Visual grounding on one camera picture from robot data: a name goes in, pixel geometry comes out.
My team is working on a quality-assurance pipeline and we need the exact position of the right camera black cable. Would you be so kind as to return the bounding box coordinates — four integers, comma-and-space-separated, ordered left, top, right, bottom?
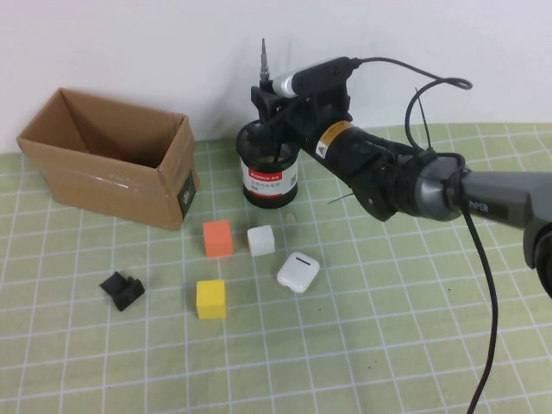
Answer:
348, 56, 501, 414

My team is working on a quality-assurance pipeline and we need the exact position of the white earbuds case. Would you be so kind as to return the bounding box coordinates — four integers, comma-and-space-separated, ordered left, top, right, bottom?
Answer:
276, 252, 320, 293

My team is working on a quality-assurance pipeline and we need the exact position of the brown cardboard box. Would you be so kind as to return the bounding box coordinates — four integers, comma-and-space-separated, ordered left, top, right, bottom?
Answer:
16, 87, 202, 232

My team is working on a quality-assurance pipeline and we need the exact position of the black plastic bracket part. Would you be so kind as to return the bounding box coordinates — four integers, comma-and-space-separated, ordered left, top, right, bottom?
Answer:
98, 271, 146, 312

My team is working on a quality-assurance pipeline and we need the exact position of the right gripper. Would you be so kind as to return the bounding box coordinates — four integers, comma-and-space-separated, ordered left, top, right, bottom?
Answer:
251, 79, 351, 143

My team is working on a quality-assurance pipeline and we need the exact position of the white block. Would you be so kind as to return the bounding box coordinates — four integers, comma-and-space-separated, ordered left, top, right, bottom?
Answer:
247, 225, 276, 258

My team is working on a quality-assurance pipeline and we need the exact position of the yellow block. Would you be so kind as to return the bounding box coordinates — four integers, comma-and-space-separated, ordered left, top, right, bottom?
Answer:
196, 279, 228, 320

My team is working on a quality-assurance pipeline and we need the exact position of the orange block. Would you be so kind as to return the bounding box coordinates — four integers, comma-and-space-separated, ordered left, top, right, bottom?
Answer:
202, 219, 235, 259

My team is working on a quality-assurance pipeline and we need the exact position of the green checked tablecloth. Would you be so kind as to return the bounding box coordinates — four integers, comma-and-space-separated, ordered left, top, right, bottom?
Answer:
0, 122, 552, 414

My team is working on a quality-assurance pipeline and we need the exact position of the black mesh pen holder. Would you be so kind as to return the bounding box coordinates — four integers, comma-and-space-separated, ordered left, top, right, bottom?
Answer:
235, 120, 301, 210

